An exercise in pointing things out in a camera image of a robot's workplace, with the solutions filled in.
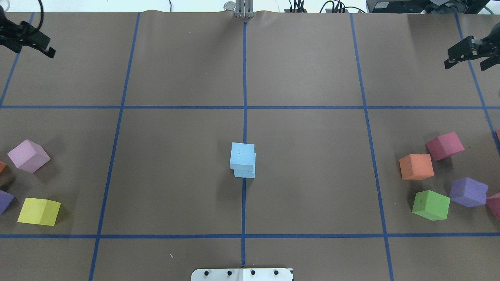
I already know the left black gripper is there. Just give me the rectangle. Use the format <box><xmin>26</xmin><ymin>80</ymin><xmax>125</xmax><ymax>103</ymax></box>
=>
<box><xmin>0</xmin><ymin>8</ymin><xmax>56</xmax><ymax>59</ymax></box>

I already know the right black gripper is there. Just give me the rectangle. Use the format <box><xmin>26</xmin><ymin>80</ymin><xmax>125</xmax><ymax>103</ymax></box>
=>
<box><xmin>444</xmin><ymin>23</ymin><xmax>500</xmax><ymax>71</ymax></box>

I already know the light blue block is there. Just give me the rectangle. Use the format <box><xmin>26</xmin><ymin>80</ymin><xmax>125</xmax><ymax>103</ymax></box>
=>
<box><xmin>230</xmin><ymin>142</ymin><xmax>255</xmax><ymax>171</ymax></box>
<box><xmin>233</xmin><ymin>169</ymin><xmax>255</xmax><ymax>178</ymax></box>

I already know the red foam block near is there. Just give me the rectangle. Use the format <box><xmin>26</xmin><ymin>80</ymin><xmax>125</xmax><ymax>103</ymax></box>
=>
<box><xmin>425</xmin><ymin>132</ymin><xmax>465</xmax><ymax>161</ymax></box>

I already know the red foam block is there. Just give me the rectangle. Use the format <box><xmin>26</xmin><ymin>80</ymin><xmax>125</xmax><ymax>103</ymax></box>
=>
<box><xmin>486</xmin><ymin>193</ymin><xmax>500</xmax><ymax>221</ymax></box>
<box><xmin>425</xmin><ymin>132</ymin><xmax>465</xmax><ymax>161</ymax></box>

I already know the pink foam block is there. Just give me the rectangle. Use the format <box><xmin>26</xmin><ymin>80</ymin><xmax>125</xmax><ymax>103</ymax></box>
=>
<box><xmin>7</xmin><ymin>139</ymin><xmax>51</xmax><ymax>174</ymax></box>

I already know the orange foam block right side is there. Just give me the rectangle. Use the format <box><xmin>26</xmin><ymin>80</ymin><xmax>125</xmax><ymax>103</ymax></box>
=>
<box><xmin>398</xmin><ymin>154</ymin><xmax>434</xmax><ymax>180</ymax></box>

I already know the purple foam block right side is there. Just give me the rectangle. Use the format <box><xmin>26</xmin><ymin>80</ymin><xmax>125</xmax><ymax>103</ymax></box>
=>
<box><xmin>449</xmin><ymin>177</ymin><xmax>489</xmax><ymax>208</ymax></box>

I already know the purple foam block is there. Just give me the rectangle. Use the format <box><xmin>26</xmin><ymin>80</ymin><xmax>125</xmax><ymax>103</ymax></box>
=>
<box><xmin>449</xmin><ymin>177</ymin><xmax>489</xmax><ymax>208</ymax></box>
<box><xmin>0</xmin><ymin>190</ymin><xmax>15</xmax><ymax>215</ymax></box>

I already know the red foam block far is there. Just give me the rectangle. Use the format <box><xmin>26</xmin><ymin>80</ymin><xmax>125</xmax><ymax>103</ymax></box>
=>
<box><xmin>486</xmin><ymin>193</ymin><xmax>500</xmax><ymax>221</ymax></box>

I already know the green foam block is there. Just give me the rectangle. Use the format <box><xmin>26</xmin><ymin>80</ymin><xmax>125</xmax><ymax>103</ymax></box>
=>
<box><xmin>411</xmin><ymin>190</ymin><xmax>451</xmax><ymax>221</ymax></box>

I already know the purple foam block left side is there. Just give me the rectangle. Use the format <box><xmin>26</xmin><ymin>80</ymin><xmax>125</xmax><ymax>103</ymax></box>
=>
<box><xmin>0</xmin><ymin>190</ymin><xmax>15</xmax><ymax>215</ymax></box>

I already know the yellow foam block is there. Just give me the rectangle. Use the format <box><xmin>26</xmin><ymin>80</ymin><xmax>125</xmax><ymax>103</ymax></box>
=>
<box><xmin>17</xmin><ymin>197</ymin><xmax>61</xmax><ymax>226</ymax></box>

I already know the aluminium frame post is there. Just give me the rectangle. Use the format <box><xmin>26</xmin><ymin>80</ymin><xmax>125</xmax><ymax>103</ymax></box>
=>
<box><xmin>234</xmin><ymin>0</ymin><xmax>255</xmax><ymax>18</ymax></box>

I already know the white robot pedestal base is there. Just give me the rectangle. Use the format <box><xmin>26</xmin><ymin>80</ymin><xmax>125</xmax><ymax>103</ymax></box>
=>
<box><xmin>191</xmin><ymin>267</ymin><xmax>294</xmax><ymax>281</ymax></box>

